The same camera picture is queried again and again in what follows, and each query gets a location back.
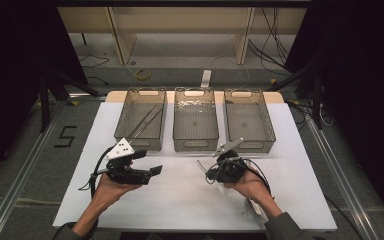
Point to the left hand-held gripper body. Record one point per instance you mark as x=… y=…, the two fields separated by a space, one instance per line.
x=121 y=150

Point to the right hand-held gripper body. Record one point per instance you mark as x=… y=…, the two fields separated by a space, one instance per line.
x=231 y=170

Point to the metal fork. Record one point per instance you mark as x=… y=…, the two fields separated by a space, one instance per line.
x=251 y=205

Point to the clear grey plastic bin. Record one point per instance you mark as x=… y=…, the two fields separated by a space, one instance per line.
x=195 y=116
x=133 y=110
x=248 y=116

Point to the person's right hand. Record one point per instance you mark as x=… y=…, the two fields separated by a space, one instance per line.
x=253 y=188

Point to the person's left hand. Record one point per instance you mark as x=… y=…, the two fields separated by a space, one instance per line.
x=108 y=195

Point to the white table mat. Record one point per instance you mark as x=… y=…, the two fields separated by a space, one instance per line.
x=180 y=210

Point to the yellow tape roll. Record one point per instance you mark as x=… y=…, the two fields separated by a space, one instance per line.
x=143 y=76

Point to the black metal stand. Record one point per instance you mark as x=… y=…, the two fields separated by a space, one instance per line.
x=44 y=100
x=316 y=100

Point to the white power strip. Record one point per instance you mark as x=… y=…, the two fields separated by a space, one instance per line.
x=206 y=78

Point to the beige wooden shelf unit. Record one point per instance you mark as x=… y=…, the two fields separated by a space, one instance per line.
x=180 y=20

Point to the aluminium floor rail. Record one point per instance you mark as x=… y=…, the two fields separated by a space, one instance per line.
x=16 y=190
x=343 y=180

